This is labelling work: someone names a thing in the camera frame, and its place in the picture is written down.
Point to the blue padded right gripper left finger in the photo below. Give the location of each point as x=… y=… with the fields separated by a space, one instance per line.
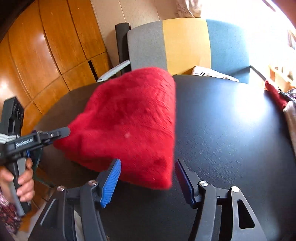
x=108 y=181

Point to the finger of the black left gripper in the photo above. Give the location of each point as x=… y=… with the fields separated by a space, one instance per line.
x=53 y=135

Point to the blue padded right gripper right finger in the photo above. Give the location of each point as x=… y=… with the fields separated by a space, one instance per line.
x=188 y=181

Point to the red knitted sweater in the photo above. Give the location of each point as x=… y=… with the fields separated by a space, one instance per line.
x=131 y=118

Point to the pile of clothes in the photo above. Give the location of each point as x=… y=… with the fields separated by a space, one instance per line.
x=286 y=102

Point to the person's left hand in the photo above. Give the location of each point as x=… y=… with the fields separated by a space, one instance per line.
x=26 y=190

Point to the grey flat panel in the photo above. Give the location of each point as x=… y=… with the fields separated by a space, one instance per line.
x=113 y=71

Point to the wooden cabinet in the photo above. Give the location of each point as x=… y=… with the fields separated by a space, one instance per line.
x=51 y=48

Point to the black rolled mat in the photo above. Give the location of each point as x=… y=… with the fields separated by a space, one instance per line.
x=121 y=31

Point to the white paper on sofa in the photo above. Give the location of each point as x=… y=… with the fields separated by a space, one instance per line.
x=208 y=72

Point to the grey yellow blue sofa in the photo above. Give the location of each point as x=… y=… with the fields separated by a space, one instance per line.
x=179 y=45

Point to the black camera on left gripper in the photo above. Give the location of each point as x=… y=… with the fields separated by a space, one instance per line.
x=12 y=117

